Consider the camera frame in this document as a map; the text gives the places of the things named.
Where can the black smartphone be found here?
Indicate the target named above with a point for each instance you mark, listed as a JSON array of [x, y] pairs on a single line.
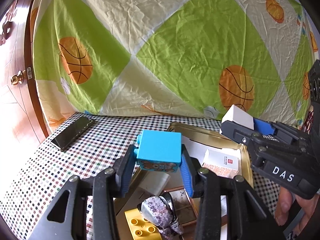
[[72, 133]]

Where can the white cork pattern box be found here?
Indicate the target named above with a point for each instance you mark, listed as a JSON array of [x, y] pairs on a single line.
[[220, 160]]

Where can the yellow face toy block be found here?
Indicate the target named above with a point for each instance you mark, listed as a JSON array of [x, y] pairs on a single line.
[[140, 227]]

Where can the white paper liner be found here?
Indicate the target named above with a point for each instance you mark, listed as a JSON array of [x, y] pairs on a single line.
[[192, 147]]

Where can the gold metal tin box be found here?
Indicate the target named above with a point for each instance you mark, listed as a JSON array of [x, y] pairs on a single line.
[[246, 165]]

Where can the basketball print blanket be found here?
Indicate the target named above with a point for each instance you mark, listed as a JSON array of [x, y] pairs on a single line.
[[175, 42]]

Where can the red bear print cloth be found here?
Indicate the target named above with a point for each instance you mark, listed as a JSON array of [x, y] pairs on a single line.
[[309, 120]]

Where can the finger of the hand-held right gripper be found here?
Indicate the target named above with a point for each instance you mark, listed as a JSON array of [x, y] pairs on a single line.
[[265, 126], [240, 132]]

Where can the copper framed tile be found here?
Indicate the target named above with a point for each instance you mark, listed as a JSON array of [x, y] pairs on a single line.
[[183, 205]]

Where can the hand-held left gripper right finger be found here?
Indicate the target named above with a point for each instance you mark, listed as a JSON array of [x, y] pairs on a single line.
[[187, 175]]

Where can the wooden door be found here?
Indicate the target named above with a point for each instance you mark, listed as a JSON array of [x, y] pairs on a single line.
[[15, 120]]

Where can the checkered tablecloth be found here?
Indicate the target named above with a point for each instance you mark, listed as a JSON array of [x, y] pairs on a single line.
[[62, 167]]

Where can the brass door knob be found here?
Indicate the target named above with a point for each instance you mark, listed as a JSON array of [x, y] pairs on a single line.
[[17, 78]]

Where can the blue bear toy block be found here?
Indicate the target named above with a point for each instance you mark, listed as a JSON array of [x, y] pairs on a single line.
[[160, 147]]

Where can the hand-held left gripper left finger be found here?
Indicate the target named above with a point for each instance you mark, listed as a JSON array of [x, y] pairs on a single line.
[[127, 170]]

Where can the white charger plug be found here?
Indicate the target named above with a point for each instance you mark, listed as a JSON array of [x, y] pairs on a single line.
[[155, 183]]

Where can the small white box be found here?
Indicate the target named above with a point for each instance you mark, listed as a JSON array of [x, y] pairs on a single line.
[[237, 117]]

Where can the person's right hand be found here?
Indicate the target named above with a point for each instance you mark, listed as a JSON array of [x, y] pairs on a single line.
[[285, 205]]

